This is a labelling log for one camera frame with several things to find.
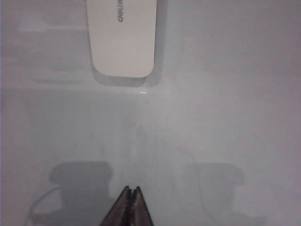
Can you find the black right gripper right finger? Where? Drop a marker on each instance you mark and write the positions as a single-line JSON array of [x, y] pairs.
[[141, 209]]

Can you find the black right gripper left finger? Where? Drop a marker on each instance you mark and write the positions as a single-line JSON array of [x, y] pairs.
[[118, 209]]

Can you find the white whiteboard eraser black felt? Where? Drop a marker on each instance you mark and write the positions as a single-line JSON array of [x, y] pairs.
[[122, 42]]

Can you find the white whiteboard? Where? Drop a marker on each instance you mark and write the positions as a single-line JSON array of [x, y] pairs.
[[211, 117]]

